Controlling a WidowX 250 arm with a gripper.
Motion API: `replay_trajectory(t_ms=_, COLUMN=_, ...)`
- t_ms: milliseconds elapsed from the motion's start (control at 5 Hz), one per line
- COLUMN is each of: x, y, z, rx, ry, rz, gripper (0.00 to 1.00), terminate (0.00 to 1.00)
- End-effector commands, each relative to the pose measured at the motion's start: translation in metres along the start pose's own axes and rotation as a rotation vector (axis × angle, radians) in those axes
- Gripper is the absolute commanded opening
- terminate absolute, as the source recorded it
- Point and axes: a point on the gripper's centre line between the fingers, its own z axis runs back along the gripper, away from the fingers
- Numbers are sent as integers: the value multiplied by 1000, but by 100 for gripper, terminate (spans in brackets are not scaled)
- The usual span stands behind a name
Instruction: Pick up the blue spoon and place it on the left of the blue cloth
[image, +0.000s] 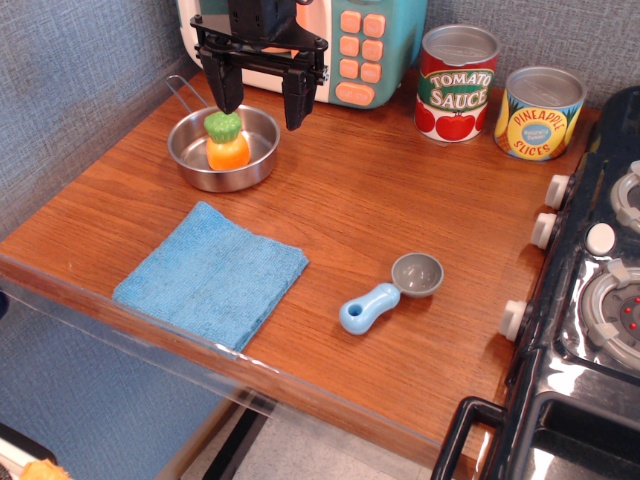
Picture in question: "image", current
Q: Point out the white stove knob middle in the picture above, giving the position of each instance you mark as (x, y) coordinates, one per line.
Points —
(543, 229)

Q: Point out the tomato sauce can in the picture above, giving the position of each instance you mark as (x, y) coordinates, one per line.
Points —
(458, 63)

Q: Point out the white stove knob bottom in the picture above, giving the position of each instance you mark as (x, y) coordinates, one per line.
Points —
(512, 318)

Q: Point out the black oven door handle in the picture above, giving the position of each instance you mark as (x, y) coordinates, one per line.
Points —
(470, 411)

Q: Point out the clear acrylic table guard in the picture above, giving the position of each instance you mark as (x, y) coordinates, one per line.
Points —
(108, 394)

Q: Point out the orange fuzzy object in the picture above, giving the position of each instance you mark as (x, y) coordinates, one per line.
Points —
(44, 470)

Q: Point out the grey burner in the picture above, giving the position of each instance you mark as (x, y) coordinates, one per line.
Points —
(625, 212)
(610, 312)

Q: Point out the pineapple slices can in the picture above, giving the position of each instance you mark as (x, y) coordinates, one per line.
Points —
(539, 112)

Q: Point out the white round stove button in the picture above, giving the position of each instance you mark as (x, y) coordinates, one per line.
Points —
(600, 239)

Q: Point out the black toy stove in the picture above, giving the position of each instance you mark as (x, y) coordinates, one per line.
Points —
(572, 411)

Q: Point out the grey rear burner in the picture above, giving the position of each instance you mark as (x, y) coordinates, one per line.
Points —
(625, 212)

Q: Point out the small steel pan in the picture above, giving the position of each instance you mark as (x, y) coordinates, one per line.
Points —
(187, 140)

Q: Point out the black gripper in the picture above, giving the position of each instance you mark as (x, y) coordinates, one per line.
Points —
(262, 36)

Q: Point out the grey front burner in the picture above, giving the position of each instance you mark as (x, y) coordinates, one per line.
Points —
(610, 312)

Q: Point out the blue folded cloth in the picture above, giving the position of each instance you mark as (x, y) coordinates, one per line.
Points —
(213, 278)

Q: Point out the white stove knob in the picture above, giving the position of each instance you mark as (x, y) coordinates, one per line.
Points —
(556, 191)
(512, 318)
(543, 229)

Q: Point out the teal toy microwave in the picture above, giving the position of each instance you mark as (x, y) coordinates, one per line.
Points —
(371, 45)

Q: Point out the blue spoon with grey bowl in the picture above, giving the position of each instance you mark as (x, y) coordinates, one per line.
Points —
(414, 275)

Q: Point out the toy orange carrot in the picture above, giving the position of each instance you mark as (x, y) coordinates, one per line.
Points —
(226, 146)

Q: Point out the white stove knob top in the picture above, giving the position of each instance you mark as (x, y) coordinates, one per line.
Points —
(556, 191)

